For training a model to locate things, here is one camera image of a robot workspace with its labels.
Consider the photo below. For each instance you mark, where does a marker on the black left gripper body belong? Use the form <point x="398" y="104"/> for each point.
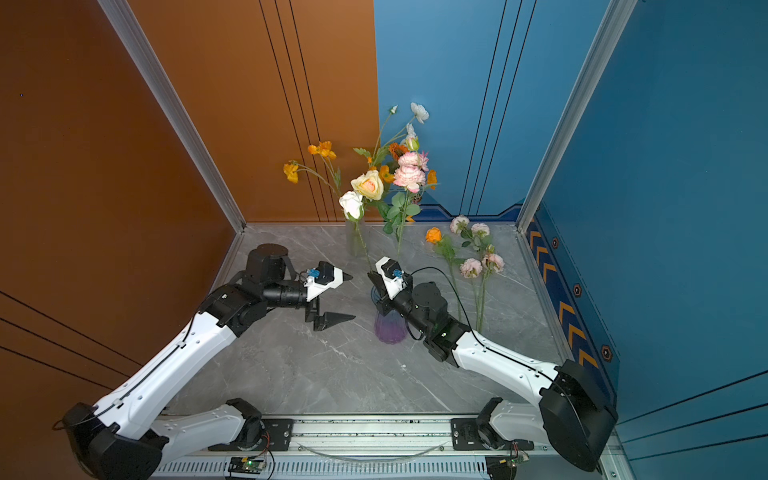
<point x="313" y="309"/>

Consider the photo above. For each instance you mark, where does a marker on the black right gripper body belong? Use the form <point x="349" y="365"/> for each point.
<point x="406" y="305"/>

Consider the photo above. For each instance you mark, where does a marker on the purple glass vase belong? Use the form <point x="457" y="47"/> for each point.
<point x="389" y="327"/>

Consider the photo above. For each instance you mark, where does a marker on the clear ribbed glass vase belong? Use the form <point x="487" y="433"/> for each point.
<point x="355" y="238"/>

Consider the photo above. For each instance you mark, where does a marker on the white rose bud stem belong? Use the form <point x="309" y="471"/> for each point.
<point x="353" y="209"/>

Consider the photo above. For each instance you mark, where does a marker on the cream white rose stem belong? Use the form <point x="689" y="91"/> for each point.
<point x="369" y="187"/>

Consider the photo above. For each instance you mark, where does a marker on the bright pink rose stem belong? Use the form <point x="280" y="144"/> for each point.
<point x="404" y="205"/>

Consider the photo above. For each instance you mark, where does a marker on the orange gerbera flower stem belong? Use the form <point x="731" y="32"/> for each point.
<point x="397" y="150"/>

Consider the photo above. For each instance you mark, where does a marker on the white ranunculus flower stem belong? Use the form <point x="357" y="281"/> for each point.
<point x="406" y="133"/>

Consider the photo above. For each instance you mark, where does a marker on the single orange ranunculus stem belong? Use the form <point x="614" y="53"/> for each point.
<point x="444" y="247"/>

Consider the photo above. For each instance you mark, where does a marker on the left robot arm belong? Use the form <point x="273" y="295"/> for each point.
<point x="122" y="435"/>

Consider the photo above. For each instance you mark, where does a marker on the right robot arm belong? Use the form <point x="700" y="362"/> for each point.
<point x="565" y="408"/>

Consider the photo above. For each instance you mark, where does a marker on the pink rose flower stem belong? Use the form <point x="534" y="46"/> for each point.
<point x="485" y="263"/>

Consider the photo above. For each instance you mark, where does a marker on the green circuit board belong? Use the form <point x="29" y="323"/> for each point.
<point x="239" y="466"/>

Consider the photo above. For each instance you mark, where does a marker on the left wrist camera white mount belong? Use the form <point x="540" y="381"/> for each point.
<point x="318" y="280"/>

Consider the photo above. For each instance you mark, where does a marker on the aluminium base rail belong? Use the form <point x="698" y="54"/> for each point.
<point x="389" y="446"/>

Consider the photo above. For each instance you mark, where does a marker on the aluminium corner post left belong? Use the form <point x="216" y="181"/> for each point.
<point x="128" y="29"/>

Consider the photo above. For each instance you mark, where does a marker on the aluminium corner post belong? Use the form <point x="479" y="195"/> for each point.
<point x="128" y="29"/>
<point x="601" y="50"/>

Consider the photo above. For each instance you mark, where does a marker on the aluminium corner post right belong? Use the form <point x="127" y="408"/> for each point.
<point x="601" y="50"/>

